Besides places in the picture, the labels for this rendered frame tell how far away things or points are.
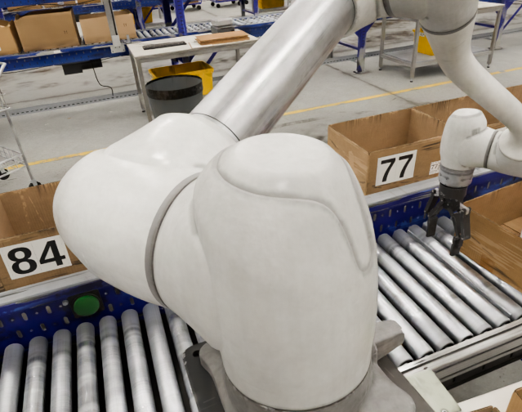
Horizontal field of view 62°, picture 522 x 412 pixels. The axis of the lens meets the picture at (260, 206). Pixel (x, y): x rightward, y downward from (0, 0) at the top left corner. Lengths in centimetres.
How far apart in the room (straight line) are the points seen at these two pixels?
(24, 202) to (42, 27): 399
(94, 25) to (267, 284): 520
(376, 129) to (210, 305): 156
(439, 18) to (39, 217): 131
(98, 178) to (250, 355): 24
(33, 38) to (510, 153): 494
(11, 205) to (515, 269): 157
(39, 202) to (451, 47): 128
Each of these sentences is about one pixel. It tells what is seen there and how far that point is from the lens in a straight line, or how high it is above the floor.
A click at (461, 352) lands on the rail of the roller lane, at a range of 129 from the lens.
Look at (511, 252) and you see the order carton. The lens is 147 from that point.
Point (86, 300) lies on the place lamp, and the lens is 137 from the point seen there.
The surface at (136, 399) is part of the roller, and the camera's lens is 120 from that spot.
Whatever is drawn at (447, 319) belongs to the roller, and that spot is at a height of 75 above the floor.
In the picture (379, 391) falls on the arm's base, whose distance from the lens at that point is 49.
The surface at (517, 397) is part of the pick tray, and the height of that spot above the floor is 84.
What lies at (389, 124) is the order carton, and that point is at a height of 100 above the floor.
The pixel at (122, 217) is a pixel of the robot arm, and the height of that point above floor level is 147.
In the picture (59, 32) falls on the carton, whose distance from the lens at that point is 545.
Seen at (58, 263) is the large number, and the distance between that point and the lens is 138.
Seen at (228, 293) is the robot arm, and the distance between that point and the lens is 35.
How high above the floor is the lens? 169
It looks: 32 degrees down
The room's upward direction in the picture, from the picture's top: 4 degrees counter-clockwise
